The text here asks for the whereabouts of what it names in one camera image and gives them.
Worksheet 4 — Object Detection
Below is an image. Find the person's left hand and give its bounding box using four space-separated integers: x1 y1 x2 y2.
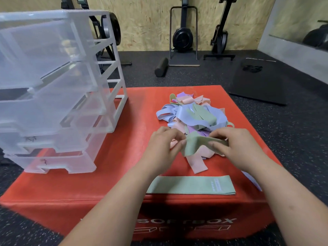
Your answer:
140 126 187 177

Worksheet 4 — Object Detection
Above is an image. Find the black upright rowing machine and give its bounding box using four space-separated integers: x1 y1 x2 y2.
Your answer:
60 0 133 74
169 0 200 67
203 0 240 61

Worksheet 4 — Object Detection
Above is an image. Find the flat green resistance band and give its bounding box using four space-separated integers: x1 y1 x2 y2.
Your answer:
146 175 236 195

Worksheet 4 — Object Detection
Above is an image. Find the black strap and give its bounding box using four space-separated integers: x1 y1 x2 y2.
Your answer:
242 65 263 73

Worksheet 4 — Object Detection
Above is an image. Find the wall mirror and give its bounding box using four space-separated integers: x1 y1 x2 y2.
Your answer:
269 0 328 52

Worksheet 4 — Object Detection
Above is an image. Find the pile of pastel resistance bands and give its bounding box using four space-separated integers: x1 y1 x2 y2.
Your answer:
156 92 235 141

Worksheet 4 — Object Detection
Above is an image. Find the black floor mat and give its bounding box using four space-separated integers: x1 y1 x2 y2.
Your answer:
229 58 291 106

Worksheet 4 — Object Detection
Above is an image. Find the green resistance band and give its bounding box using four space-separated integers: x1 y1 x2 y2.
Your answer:
146 175 236 195
181 132 229 157

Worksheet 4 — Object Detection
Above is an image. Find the person's right forearm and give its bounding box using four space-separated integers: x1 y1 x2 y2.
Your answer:
247 160 328 246

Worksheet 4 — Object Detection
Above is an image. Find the white plastic drawer frame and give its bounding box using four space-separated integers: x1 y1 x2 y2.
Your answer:
0 10 128 174

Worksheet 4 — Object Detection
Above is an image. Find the person's right hand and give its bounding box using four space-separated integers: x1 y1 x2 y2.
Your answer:
208 127 267 175

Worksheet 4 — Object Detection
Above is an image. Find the black foam roller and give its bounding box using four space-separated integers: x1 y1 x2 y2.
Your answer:
154 57 169 78

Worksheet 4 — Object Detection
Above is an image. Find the red soft plyo box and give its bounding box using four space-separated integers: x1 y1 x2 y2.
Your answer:
0 85 282 242

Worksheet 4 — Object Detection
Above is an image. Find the pink resistance band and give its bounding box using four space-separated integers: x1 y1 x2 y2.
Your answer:
170 139 216 174

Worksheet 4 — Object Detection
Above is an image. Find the clear plastic drawer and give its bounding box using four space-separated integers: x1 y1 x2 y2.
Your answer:
0 61 109 136
0 20 96 89
4 131 107 174
0 114 115 154

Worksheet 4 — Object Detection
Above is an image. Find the person's left forearm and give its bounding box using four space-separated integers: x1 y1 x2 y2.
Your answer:
58 165 164 246

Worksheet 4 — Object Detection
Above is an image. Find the lilac resistance band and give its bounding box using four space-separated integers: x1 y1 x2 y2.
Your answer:
241 171 263 192

